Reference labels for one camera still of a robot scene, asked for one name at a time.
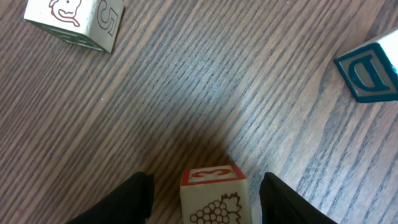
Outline white block grape picture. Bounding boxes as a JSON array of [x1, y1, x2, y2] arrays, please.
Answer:
[[24, 0, 124, 54]]

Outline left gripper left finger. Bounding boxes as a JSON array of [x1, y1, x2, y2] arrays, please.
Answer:
[[69, 172, 155, 224]]

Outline white block green triangle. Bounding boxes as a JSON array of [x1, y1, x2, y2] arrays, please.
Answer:
[[180, 164, 252, 224]]

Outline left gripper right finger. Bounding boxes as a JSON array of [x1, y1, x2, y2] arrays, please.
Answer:
[[259, 172, 336, 224]]

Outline blue top block right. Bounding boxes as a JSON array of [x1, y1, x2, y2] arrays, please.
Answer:
[[334, 27, 397, 103]]

